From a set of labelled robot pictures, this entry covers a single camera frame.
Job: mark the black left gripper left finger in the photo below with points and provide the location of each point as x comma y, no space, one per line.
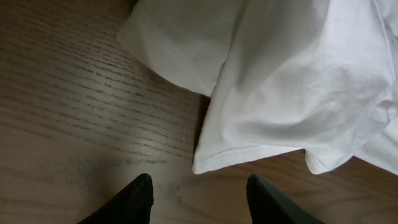
131,205

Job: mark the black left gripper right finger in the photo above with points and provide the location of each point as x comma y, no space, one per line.
269,205

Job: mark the white t-shirt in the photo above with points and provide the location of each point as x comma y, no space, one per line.
317,75

